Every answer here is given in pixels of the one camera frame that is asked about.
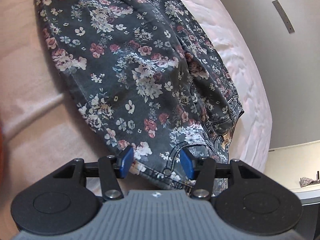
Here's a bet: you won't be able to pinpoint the dark floral pants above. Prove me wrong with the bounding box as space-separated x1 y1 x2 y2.
34 0 245 198

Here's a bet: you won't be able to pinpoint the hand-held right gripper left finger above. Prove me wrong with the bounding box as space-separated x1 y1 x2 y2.
50 146 134 200

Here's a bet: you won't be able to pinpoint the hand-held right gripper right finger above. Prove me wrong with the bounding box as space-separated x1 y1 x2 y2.
180 149 268 200

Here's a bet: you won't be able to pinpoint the bed with polka-dot sheet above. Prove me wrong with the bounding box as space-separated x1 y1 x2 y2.
0 0 273 230

